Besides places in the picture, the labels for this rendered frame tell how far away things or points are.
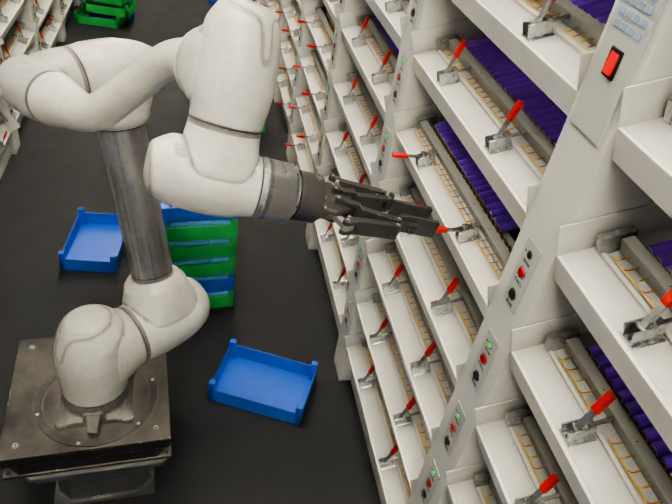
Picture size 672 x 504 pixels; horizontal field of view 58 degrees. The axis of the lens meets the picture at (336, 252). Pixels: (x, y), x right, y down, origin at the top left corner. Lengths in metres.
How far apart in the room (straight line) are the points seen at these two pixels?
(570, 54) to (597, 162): 0.20
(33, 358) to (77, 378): 0.31
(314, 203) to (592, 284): 0.39
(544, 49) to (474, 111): 0.26
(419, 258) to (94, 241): 1.53
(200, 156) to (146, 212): 0.64
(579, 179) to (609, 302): 0.16
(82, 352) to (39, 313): 0.87
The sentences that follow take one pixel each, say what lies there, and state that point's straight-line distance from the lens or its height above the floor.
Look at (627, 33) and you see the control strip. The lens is 0.79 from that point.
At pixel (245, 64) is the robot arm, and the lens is 0.81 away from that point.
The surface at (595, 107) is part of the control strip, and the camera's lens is 0.81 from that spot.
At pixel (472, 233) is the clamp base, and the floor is 0.96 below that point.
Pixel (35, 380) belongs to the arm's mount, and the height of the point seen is 0.27.
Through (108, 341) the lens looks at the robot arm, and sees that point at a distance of 1.46.
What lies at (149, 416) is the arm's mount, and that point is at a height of 0.28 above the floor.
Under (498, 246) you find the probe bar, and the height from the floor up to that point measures 0.97.
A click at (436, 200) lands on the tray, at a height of 0.93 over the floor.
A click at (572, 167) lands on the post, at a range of 0.85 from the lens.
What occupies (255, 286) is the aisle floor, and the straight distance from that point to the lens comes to 2.36.
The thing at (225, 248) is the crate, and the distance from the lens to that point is 2.09.
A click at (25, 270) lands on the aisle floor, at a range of 2.50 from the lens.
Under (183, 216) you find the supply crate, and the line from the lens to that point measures 1.99.
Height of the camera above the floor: 1.59
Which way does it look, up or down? 38 degrees down
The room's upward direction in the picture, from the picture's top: 11 degrees clockwise
